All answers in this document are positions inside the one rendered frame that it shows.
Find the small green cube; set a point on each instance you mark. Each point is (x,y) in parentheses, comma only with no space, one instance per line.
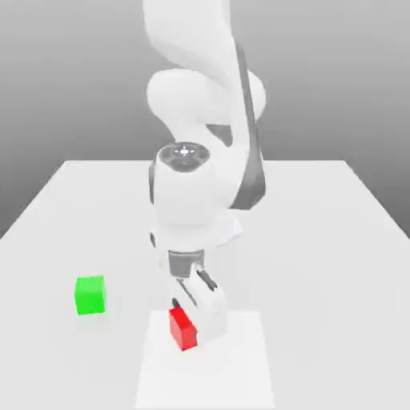
(90,295)

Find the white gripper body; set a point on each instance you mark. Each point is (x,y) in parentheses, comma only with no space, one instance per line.
(209,315)

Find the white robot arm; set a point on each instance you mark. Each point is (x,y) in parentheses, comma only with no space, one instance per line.
(189,198)

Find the small red cube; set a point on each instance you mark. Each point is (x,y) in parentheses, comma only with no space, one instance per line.
(182,330)

